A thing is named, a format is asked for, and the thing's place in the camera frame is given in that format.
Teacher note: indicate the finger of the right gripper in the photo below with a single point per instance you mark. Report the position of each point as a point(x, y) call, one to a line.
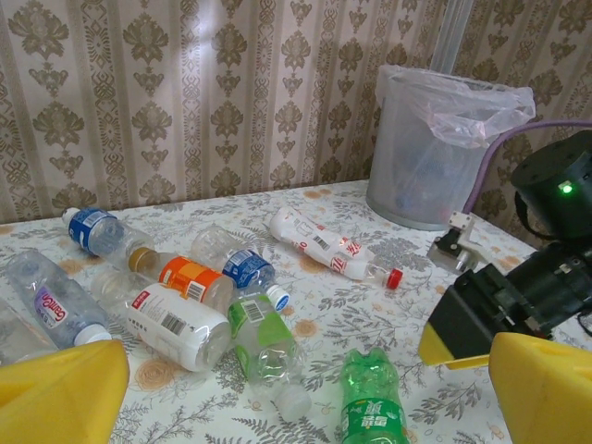
point(467, 319)

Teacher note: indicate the clear plastic cup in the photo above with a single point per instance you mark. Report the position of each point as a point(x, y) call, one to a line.
point(18, 333)

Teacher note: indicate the white label bottle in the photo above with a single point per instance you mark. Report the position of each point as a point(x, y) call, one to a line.
point(171, 324)

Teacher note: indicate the orange label bottle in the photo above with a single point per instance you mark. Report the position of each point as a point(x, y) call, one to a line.
point(189, 277)

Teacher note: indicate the aluminium corner post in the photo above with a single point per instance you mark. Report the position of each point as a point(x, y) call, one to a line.
point(451, 37)

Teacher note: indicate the small blue label bottle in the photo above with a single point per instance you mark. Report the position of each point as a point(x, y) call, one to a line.
point(247, 268)

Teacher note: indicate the purple label clear bottle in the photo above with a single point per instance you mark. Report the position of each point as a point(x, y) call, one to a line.
point(46, 300)

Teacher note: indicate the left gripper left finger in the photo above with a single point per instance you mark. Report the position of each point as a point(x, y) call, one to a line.
point(55, 398)

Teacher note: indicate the floral tablecloth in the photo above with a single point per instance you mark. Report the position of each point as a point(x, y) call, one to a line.
point(370, 314)

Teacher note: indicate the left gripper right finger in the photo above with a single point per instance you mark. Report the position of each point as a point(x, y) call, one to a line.
point(550, 398)

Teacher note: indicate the green soda bottle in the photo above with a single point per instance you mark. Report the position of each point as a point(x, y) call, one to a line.
point(370, 407)

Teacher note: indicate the translucent plastic bin liner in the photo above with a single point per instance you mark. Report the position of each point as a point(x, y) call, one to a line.
point(458, 129)

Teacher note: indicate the grey translucent waste bin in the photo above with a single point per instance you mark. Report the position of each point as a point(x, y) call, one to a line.
point(407, 185)

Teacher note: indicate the green label clear bottle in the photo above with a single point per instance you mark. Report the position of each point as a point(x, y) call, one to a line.
point(263, 333)

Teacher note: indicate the unlabelled clear bottle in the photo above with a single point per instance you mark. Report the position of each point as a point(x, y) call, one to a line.
point(213, 245)

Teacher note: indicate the crushed white red-cap bottle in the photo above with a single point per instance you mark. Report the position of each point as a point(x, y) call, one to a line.
point(314, 240)

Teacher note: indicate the blue label water bottle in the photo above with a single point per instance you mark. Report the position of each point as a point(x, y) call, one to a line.
point(88, 229)

